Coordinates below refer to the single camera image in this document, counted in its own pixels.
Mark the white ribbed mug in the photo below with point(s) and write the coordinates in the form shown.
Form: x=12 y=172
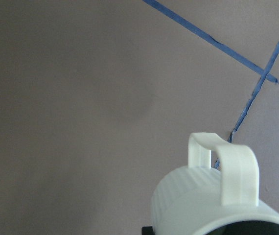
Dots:
x=216 y=193

